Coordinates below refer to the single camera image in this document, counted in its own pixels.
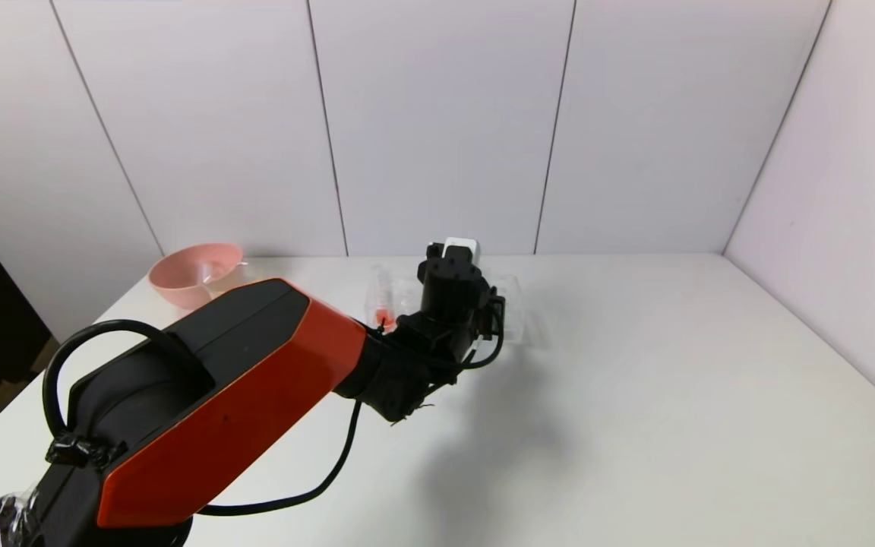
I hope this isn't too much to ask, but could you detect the test tube with red pigment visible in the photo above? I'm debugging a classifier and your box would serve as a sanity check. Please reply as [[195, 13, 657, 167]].
[[366, 263, 402, 333]]

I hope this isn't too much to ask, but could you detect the clear acrylic test tube rack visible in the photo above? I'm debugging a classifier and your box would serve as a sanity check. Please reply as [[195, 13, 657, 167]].
[[365, 272, 532, 347]]

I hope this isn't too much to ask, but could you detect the clear glass beaker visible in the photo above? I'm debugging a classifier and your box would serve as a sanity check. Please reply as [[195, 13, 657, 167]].
[[205, 261, 262, 302]]

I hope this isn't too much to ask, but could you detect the pink plastic bowl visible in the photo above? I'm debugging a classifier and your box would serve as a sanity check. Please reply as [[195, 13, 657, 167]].
[[148, 242, 248, 309]]

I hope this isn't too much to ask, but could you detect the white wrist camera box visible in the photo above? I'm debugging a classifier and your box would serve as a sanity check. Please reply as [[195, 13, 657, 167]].
[[441, 236, 479, 264]]

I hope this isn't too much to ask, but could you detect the thin black camera cable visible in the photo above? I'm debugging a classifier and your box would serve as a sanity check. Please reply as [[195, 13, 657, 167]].
[[456, 295, 507, 372]]

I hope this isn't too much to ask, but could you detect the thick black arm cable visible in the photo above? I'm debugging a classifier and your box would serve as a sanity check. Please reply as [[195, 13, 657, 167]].
[[42, 318, 363, 518]]

